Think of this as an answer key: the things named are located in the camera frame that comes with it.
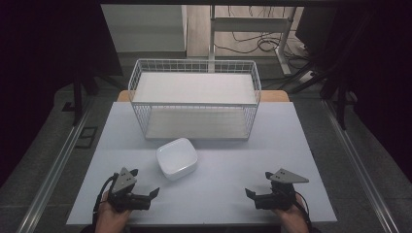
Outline black stand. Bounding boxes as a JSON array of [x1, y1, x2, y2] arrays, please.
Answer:
[[288, 61, 358, 131], [71, 63, 99, 127]]

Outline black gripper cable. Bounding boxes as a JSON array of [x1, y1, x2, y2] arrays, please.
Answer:
[[292, 190, 314, 233], [91, 174, 120, 225]]

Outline black floor frame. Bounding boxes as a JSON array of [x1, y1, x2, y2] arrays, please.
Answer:
[[75, 125, 99, 150]]

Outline black floor plate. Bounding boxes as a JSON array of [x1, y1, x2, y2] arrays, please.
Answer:
[[61, 101, 77, 113]]

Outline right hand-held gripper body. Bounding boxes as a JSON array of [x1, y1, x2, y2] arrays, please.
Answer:
[[254, 167, 310, 212]]

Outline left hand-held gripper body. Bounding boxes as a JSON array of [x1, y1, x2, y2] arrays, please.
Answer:
[[106, 166, 153, 215]]

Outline white square bowl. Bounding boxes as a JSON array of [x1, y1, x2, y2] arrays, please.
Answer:
[[155, 137, 199, 182]]

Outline black floor cables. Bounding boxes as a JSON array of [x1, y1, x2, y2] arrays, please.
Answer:
[[215, 5, 313, 71]]

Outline white cabinet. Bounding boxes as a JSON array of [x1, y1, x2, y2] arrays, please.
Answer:
[[100, 4, 189, 54]]

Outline white power strip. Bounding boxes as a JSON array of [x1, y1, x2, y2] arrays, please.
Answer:
[[298, 69, 316, 84]]

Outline white metal desk frame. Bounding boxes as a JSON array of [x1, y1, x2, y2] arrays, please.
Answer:
[[208, 4, 297, 78]]

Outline white wire shelf rack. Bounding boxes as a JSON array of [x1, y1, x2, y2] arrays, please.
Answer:
[[127, 58, 262, 142]]

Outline person's left hand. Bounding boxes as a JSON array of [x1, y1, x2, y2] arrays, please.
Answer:
[[94, 190, 132, 233]]

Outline person's right hand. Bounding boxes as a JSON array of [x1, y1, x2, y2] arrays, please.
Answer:
[[273, 193, 311, 233]]

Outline metal floor rail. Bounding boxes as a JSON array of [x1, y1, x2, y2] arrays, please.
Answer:
[[322, 98, 401, 233], [16, 96, 95, 233]]

